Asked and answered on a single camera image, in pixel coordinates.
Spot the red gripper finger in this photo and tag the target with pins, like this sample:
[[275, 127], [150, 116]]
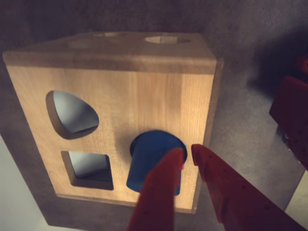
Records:
[[235, 192], [158, 192]]

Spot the red robot arm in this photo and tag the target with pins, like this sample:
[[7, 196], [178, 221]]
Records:
[[293, 108]]

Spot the blue wooden cylinder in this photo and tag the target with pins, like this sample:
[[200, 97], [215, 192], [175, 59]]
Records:
[[149, 154]]

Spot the wooden shape sorter box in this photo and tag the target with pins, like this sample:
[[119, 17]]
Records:
[[144, 101]]

